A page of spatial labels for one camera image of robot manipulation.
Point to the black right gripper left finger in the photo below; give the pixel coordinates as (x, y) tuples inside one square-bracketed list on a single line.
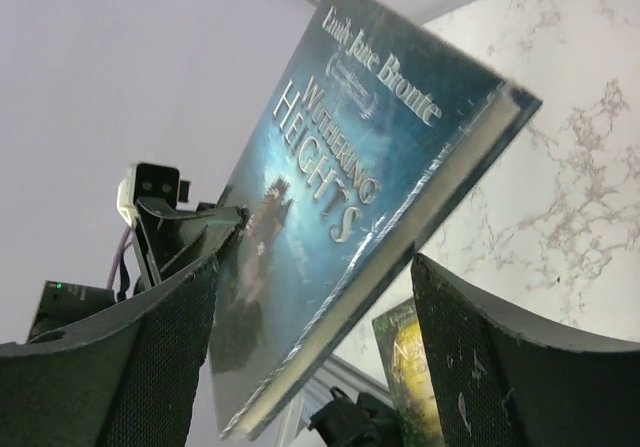
[(126, 376)]

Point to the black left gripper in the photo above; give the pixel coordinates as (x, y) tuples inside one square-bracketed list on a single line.
[(166, 241)]

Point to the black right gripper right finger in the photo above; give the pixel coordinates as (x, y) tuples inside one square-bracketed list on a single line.
[(505, 376)]

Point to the green gold fantasy book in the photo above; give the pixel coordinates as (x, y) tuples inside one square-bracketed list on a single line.
[(399, 340)]

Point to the blue Wuthering Heights book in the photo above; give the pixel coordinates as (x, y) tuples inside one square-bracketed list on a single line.
[(375, 132)]

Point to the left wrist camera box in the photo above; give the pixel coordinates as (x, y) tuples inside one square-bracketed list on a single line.
[(148, 180)]

